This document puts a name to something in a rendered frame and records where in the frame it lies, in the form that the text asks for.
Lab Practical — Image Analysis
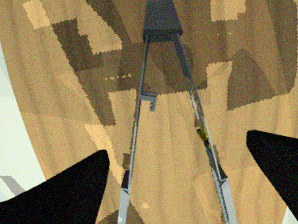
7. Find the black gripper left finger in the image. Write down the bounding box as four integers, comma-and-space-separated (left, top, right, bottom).
0, 149, 110, 224

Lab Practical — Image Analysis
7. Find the light brown wooden board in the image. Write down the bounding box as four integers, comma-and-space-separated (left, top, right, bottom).
0, 0, 298, 224

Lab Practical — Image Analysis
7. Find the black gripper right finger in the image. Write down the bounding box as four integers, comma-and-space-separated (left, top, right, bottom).
246, 129, 298, 221

